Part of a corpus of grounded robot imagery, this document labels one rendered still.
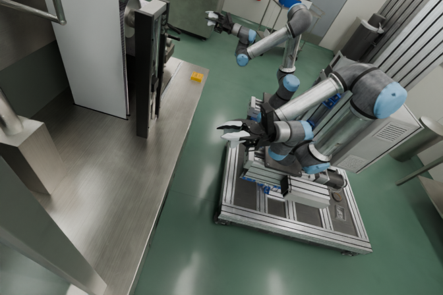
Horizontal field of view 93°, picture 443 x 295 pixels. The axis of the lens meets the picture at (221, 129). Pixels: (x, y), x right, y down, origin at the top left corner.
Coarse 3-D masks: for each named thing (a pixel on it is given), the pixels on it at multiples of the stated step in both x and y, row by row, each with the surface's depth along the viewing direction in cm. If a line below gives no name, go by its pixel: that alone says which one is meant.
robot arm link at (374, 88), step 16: (368, 80) 73; (384, 80) 71; (368, 96) 73; (384, 96) 69; (400, 96) 68; (352, 112) 80; (368, 112) 75; (384, 112) 72; (336, 128) 86; (352, 128) 82; (304, 144) 104; (320, 144) 94; (336, 144) 89; (304, 160) 101; (320, 160) 96
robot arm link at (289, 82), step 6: (282, 78) 148; (288, 78) 143; (294, 78) 144; (282, 84) 145; (288, 84) 141; (294, 84) 141; (282, 90) 146; (288, 90) 143; (294, 90) 143; (282, 96) 148; (288, 96) 147
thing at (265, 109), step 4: (260, 104) 64; (264, 104) 64; (268, 104) 64; (260, 108) 65; (264, 108) 63; (268, 108) 62; (272, 108) 63; (260, 112) 66; (264, 112) 63; (268, 112) 62; (272, 112) 63; (264, 116) 64; (268, 116) 63; (272, 116) 64; (264, 120) 66; (268, 120) 65; (272, 120) 65; (264, 124) 69; (268, 124) 66; (272, 124) 67; (264, 128) 71; (268, 128) 68; (272, 128) 68; (268, 132) 69; (272, 132) 70
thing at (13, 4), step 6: (0, 0) 47; (6, 0) 48; (12, 6) 48; (18, 6) 48; (24, 6) 48; (24, 12) 49; (30, 12) 48; (36, 12) 48; (42, 12) 48; (48, 18) 49; (54, 18) 49
